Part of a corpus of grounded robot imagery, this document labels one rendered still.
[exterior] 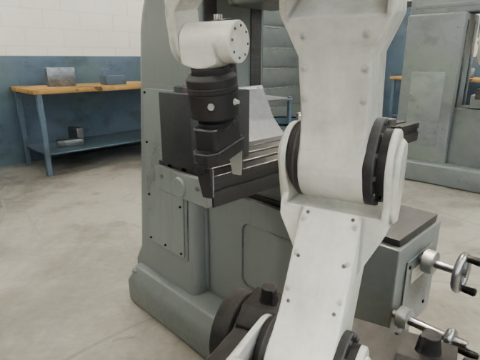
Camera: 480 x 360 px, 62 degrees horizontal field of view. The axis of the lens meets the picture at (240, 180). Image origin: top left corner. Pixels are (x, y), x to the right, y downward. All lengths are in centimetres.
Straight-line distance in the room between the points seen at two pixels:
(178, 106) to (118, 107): 470
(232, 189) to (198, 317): 82
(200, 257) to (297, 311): 107
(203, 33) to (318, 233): 37
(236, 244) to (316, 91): 104
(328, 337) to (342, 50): 42
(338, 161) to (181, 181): 50
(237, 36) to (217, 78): 7
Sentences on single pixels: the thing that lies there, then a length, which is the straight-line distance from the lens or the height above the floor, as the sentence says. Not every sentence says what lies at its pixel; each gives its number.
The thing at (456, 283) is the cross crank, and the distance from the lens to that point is 124.
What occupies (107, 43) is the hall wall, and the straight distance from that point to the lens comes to 562.
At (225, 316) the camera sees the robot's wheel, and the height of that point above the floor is 58.
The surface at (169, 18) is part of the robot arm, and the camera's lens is 69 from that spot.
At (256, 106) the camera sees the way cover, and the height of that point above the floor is 98.
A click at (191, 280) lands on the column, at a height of 26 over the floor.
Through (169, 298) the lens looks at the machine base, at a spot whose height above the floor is 16.
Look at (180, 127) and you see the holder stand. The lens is 100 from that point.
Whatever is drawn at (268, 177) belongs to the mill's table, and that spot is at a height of 86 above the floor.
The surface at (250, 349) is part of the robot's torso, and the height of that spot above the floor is 71.
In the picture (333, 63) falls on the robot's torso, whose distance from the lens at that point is 60.
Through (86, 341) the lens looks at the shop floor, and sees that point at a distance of 197.
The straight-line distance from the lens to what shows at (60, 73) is 479.
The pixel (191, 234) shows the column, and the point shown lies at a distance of 168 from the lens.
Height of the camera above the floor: 117
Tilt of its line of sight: 17 degrees down
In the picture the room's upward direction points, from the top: straight up
